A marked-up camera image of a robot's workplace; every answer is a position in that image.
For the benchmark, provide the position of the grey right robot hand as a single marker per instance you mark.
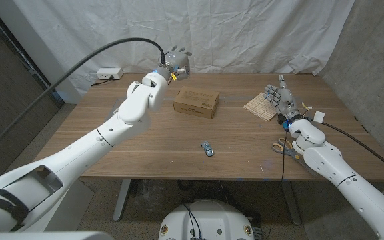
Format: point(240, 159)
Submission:
point(285, 98)

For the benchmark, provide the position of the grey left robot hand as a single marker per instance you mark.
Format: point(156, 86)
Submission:
point(178, 63)

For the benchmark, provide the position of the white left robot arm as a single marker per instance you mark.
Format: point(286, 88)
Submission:
point(88, 150)

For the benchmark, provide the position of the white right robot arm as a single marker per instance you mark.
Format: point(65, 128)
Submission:
point(352, 186)

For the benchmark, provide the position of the cardboard packing box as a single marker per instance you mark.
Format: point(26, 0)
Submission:
point(195, 101)

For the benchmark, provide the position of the small silver-blue toy car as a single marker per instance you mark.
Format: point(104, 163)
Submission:
point(207, 148)

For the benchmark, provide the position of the wooden slat mat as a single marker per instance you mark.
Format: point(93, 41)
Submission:
point(257, 107)

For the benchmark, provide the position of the white power strip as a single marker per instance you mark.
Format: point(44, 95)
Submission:
point(109, 73)

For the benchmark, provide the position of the white backdrop cloth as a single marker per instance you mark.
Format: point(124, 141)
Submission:
point(245, 33)

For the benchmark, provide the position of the grey table leg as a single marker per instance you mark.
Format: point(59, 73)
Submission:
point(121, 200)
point(292, 203)

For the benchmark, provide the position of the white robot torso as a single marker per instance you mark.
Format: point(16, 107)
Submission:
point(208, 220)

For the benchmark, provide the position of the white floor board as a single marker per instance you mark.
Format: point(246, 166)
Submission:
point(77, 206)

